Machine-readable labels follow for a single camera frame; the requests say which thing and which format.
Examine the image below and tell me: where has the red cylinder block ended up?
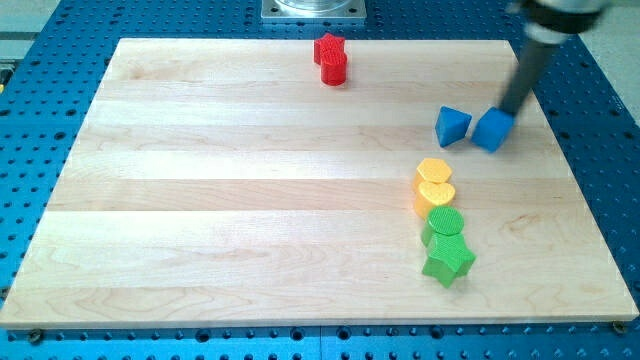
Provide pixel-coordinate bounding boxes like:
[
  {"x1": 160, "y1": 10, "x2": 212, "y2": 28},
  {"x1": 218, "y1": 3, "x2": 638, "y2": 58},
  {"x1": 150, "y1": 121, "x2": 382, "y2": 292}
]
[{"x1": 320, "y1": 50, "x2": 348, "y2": 86}]

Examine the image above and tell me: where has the yellow heart block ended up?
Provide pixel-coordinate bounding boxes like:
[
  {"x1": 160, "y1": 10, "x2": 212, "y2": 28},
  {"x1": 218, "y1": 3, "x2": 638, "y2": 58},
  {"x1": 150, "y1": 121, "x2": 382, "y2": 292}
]
[{"x1": 413, "y1": 181, "x2": 456, "y2": 219}]

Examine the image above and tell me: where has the green cylinder block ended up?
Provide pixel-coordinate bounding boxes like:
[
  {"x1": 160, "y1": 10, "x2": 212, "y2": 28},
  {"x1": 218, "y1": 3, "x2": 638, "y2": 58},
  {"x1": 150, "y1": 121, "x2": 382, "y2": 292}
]
[{"x1": 421, "y1": 206, "x2": 464, "y2": 247}]

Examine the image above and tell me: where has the blue triangle block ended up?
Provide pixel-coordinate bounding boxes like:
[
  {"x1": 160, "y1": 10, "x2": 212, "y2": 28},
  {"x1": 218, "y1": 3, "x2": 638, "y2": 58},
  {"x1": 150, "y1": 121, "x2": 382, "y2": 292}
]
[{"x1": 434, "y1": 106, "x2": 472, "y2": 147}]

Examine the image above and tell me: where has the red star block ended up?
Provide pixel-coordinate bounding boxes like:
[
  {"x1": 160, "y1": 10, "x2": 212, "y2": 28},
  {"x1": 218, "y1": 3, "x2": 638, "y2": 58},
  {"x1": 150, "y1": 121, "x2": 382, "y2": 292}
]
[{"x1": 313, "y1": 33, "x2": 345, "y2": 65}]

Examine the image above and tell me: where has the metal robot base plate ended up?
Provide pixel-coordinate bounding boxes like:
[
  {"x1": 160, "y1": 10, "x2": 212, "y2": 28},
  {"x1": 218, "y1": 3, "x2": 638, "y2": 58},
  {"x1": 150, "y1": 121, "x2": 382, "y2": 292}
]
[{"x1": 261, "y1": 0, "x2": 367, "y2": 21}]

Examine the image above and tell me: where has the black pusher rod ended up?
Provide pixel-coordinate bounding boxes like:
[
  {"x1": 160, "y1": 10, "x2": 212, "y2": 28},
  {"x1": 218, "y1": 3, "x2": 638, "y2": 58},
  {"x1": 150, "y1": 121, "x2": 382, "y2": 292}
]
[{"x1": 498, "y1": 39, "x2": 558, "y2": 117}]

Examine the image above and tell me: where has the yellow hexagon block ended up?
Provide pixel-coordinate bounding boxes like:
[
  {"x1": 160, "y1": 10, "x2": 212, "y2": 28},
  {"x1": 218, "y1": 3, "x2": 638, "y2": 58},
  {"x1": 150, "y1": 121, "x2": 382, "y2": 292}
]
[{"x1": 412, "y1": 158, "x2": 452, "y2": 192}]

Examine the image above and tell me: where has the blue cube block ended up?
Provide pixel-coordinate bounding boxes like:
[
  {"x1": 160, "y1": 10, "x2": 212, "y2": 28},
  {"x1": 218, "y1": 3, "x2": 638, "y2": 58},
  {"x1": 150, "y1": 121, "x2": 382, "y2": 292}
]
[{"x1": 471, "y1": 107, "x2": 515, "y2": 153}]

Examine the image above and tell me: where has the green star block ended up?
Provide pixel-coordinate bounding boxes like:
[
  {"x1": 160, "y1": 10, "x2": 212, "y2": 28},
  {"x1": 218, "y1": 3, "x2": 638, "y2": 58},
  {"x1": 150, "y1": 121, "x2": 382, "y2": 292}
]
[{"x1": 422, "y1": 233, "x2": 476, "y2": 288}]

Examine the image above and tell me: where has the blue perforated metal table plate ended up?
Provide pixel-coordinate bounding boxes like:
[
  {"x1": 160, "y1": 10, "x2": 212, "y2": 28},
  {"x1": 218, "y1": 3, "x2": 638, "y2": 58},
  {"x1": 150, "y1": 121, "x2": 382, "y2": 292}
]
[{"x1": 1, "y1": 1, "x2": 639, "y2": 359}]

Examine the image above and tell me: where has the robot arm end effector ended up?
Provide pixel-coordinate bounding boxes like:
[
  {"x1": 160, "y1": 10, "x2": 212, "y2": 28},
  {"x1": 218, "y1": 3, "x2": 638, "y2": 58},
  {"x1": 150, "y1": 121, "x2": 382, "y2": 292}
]
[{"x1": 506, "y1": 0, "x2": 611, "y2": 45}]

